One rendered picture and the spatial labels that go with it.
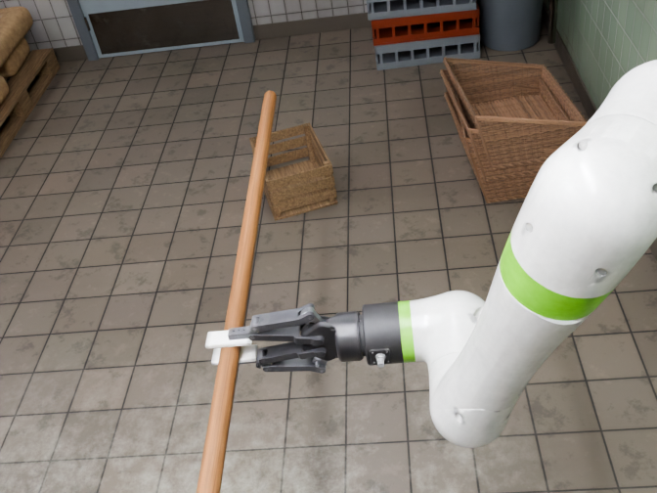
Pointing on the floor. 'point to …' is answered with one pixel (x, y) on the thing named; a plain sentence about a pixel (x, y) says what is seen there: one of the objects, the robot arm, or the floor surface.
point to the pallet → (14, 107)
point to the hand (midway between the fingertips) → (231, 346)
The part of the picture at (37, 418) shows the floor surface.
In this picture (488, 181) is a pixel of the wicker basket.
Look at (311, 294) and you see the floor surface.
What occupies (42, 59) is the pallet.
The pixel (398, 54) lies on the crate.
